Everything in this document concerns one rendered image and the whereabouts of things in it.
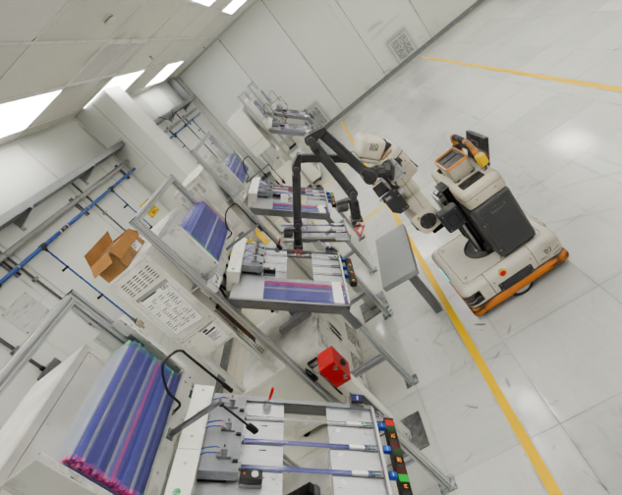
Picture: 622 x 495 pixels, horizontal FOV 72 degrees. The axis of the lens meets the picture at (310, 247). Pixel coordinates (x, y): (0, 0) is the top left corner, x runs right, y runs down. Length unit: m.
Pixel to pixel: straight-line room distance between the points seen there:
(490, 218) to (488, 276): 0.37
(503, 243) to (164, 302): 2.02
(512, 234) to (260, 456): 1.88
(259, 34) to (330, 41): 1.52
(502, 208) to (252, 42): 8.22
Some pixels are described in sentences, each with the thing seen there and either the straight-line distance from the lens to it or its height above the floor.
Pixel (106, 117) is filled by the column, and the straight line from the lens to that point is 5.94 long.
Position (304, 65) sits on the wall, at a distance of 10.19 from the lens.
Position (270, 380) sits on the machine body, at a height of 0.59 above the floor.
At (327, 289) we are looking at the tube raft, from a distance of 2.67.
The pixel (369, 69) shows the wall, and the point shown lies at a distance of 10.34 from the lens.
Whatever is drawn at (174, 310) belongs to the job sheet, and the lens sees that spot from 2.61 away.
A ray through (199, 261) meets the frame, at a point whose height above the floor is 1.47.
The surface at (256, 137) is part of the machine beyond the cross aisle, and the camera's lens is 7.26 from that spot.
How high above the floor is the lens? 2.04
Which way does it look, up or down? 22 degrees down
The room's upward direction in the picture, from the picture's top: 42 degrees counter-clockwise
